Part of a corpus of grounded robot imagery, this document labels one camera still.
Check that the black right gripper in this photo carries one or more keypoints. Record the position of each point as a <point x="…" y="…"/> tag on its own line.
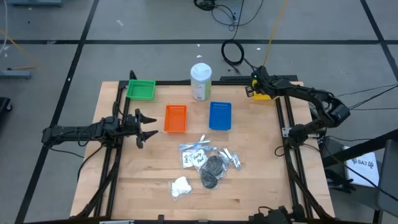
<point x="264" y="82"/>

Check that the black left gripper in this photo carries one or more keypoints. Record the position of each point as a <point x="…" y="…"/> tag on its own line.
<point x="132" y="126"/>

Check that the bagged blue white toothbrush kit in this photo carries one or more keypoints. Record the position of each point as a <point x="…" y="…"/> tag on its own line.
<point x="197" y="144"/>

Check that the bagged pads handwritten label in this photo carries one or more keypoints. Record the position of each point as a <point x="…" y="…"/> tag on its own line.
<point x="199" y="158"/>

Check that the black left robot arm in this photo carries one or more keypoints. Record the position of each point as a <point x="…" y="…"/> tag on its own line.
<point x="68" y="130"/>

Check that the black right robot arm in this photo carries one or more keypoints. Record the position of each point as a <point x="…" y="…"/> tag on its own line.
<point x="311" y="93"/>

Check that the yellow plastic basket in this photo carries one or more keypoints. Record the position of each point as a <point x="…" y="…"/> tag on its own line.
<point x="262" y="97"/>

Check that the orange plastic basket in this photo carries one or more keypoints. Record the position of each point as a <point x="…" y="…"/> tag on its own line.
<point x="175" y="119"/>

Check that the green plastic basket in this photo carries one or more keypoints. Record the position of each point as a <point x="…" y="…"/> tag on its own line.
<point x="141" y="90"/>

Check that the bagged small white pads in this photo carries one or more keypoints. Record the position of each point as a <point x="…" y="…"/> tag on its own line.
<point x="186" y="159"/>

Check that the blue plastic basket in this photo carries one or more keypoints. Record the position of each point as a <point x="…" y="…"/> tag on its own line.
<point x="220" y="116"/>

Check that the white disinfecting wipes canister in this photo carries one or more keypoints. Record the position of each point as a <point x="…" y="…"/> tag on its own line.
<point x="201" y="77"/>

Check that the bagged white cotton balls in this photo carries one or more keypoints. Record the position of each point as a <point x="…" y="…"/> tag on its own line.
<point x="181" y="186"/>

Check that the black metal beam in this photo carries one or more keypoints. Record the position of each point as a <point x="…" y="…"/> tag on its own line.
<point x="357" y="151"/>

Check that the black crumpled object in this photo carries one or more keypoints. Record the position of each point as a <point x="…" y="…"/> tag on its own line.
<point x="340" y="183"/>

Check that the white printed cardboard box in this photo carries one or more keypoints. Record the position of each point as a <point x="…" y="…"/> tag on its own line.
<point x="363" y="168"/>

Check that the grey metal foot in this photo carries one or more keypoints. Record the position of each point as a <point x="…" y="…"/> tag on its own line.
<point x="15" y="74"/>

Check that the black caster wheel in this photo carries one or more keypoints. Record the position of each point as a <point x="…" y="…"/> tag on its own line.
<point x="4" y="104"/>

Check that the black aluminium table frame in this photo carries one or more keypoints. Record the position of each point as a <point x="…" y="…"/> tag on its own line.
<point x="174" y="82"/>

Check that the silver frame bracket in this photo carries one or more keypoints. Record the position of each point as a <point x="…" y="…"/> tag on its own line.
<point x="286" y="132"/>

